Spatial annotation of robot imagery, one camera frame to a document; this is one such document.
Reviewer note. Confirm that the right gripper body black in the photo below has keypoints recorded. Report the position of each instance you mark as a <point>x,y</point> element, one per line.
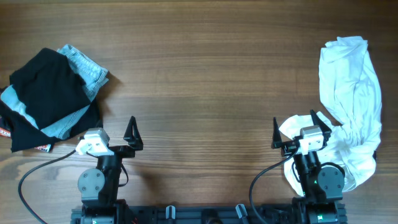
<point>288,148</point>

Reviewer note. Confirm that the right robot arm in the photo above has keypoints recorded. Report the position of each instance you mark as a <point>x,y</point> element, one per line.
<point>322,183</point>

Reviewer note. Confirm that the black garment with red label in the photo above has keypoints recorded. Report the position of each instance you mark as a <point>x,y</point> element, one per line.
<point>25,136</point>

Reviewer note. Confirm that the light blue denim jeans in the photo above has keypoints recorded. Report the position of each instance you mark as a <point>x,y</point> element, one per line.
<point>94,76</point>

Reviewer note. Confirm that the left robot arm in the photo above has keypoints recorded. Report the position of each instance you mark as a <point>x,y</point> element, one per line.
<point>99,186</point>

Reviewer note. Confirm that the black folded garment top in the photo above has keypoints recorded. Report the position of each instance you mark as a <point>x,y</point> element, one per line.
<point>45,89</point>

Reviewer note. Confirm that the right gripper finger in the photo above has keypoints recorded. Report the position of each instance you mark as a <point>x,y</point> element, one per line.
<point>276,138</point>
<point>318,122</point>

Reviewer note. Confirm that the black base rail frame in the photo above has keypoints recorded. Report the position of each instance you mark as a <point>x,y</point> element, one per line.
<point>272,213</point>

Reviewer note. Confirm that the white t-shirt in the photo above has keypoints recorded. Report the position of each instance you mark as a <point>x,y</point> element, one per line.
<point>350,91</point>

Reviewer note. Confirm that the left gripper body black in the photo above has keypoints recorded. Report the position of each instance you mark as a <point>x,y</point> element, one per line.
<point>123,152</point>

